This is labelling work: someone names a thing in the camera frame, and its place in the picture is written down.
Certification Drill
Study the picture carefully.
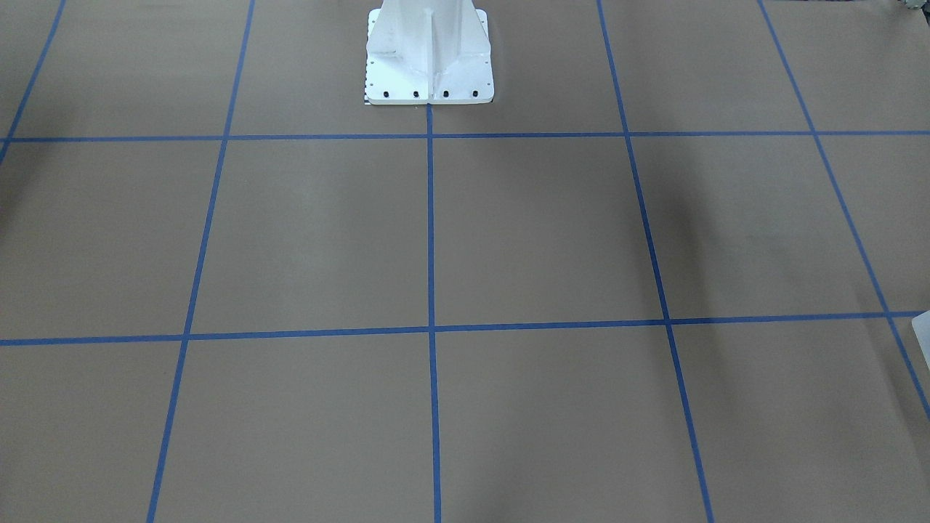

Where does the translucent white storage box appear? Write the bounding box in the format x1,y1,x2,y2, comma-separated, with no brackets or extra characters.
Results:
911,311,930,370

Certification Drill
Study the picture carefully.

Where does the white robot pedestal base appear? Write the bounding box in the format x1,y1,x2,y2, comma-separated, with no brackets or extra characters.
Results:
363,1,495,105

